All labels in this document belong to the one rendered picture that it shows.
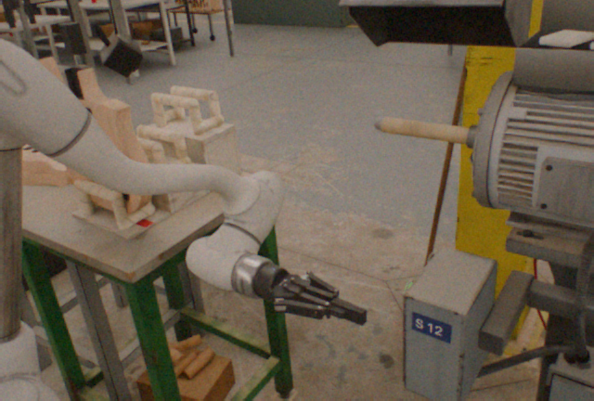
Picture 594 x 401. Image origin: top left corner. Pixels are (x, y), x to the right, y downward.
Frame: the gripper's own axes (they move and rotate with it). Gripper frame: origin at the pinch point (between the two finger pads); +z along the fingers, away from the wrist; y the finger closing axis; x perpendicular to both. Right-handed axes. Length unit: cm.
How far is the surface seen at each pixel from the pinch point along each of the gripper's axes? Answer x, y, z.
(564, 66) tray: 45, -20, 28
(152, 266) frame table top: -6, 3, -55
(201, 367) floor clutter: -82, -29, -84
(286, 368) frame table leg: -81, -44, -55
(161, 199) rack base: 1, -16, -70
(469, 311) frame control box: 14.4, 6.0, 24.2
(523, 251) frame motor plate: 13.3, -15.4, 26.4
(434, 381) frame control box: -0.2, 7.5, 20.1
